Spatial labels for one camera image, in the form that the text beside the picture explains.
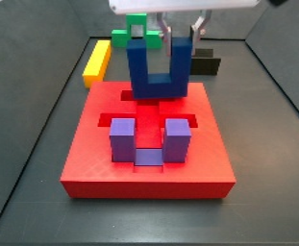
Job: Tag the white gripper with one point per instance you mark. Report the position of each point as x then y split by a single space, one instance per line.
160 6

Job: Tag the blue U-shaped block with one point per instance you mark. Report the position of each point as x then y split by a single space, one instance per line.
160 85

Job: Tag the black regrasp fixture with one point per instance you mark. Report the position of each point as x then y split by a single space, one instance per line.
204 64

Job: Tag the red base board with slots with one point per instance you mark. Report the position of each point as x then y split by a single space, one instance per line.
92 176

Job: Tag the green stepped block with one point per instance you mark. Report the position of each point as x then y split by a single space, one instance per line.
121 35

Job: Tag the yellow rectangular bar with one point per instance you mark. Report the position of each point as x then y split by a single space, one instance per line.
96 64

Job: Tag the purple U-shaped block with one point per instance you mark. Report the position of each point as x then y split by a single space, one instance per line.
171 152

